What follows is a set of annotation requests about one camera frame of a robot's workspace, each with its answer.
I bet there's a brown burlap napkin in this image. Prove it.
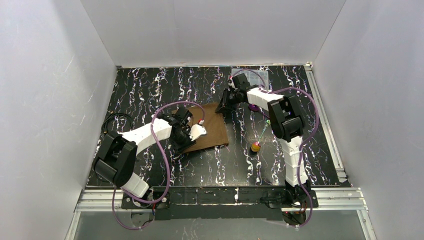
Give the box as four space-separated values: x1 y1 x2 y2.
183 102 229 153

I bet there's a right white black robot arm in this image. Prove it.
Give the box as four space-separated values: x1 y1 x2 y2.
215 73 310 204

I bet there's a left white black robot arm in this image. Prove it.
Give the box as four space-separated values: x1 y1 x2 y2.
91 107 207 204

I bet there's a purple spoon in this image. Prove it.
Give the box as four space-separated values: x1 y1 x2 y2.
248 104 262 112

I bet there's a clear plastic organizer box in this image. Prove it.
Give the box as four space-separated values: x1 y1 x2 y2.
231 68 270 90

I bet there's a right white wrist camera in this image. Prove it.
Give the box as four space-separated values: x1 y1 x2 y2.
227 75 237 90

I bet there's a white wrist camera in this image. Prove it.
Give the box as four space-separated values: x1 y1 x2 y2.
189 124 208 141
227 75 237 90

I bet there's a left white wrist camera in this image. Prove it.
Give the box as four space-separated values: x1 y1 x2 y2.
189 124 208 141

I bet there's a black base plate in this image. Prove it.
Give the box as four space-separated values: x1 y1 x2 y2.
121 186 319 222

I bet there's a black coiled cable yellow plug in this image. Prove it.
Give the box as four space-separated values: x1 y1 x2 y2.
100 112 134 135

